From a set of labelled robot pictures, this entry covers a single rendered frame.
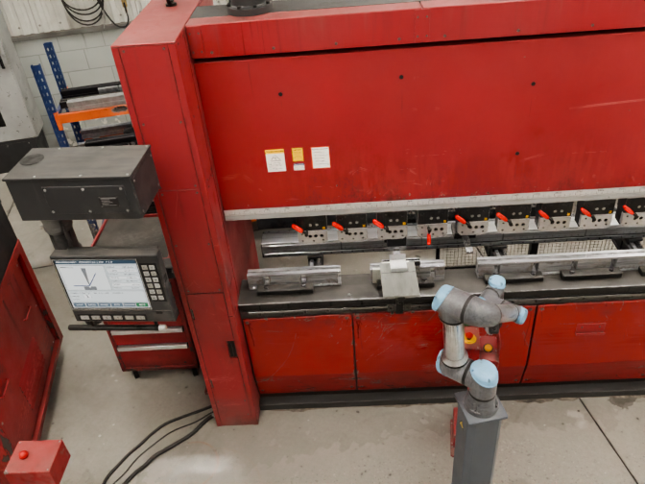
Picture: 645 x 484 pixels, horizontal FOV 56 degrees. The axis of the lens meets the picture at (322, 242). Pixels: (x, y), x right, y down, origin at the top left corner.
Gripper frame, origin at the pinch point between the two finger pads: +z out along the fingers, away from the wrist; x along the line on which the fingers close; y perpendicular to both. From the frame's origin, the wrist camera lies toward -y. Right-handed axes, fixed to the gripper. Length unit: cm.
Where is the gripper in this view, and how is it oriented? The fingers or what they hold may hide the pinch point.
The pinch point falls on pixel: (490, 334)
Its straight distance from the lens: 309.7
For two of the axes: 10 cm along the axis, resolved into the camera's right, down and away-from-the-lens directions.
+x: -9.8, -0.4, 1.8
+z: 0.9, 7.5, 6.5
